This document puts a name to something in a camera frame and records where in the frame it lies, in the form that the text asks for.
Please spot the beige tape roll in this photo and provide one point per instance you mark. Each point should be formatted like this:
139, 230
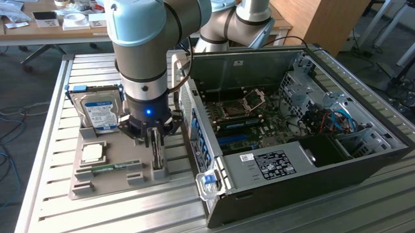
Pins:
60, 3

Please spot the perforated metal drive cage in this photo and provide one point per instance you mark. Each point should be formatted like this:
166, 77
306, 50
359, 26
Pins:
302, 97

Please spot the wooden cabinet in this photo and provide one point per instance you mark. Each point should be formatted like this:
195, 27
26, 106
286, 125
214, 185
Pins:
324, 24

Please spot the plain white box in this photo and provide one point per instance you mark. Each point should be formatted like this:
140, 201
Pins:
98, 20

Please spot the black plastic shroud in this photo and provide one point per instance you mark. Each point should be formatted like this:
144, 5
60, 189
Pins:
324, 150

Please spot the grey power supply unit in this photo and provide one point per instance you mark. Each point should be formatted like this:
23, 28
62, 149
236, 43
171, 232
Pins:
246, 174

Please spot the white box black top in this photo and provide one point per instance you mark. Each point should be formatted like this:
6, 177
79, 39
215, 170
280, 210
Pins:
46, 20

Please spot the grey leg with caster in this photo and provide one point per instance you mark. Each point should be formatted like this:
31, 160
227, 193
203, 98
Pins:
42, 52

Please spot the grey plastic parts rack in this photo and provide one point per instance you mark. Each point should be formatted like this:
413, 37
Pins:
114, 179

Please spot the installed RAM stick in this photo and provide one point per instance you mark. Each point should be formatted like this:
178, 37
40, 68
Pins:
239, 123

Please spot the blue expansion slot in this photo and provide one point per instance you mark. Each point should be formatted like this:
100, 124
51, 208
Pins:
231, 140

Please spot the blue case latch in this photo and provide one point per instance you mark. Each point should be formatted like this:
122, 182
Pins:
207, 180

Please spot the silver CPU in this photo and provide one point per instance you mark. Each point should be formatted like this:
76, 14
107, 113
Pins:
92, 153

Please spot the white desk legs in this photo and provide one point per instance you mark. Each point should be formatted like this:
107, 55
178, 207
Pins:
405, 55

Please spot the open black PC case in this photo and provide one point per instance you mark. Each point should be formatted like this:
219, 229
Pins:
291, 189

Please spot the hard disk with blue carrier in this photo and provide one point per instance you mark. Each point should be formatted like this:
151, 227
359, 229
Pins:
98, 114

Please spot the green RAM stick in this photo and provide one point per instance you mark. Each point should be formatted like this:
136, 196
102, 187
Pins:
110, 167

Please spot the metal socket cover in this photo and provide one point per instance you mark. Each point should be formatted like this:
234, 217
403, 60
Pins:
254, 102

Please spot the white tape roll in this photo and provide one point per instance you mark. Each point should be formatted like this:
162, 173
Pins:
75, 17

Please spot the white paper label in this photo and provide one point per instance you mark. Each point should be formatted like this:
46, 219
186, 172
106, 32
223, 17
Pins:
16, 25

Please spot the CPU socket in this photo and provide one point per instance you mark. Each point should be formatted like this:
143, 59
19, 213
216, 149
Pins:
231, 110

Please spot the black graphics card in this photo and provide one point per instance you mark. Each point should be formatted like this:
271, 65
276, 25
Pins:
156, 150

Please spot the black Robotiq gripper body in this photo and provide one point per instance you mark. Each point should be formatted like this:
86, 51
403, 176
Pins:
147, 111

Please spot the silver metal disk bay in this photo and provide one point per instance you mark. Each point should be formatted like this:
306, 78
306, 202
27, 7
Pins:
366, 143

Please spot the orange red small item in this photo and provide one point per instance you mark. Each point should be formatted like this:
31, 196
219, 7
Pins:
99, 8

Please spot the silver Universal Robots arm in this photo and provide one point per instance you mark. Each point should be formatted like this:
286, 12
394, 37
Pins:
143, 36

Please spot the flat white box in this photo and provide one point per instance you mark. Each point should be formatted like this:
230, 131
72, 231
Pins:
76, 27

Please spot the green motherboard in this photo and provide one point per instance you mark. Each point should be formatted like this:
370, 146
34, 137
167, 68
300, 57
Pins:
275, 126

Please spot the clear plastic bag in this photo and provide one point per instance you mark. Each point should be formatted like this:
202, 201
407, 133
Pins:
12, 12

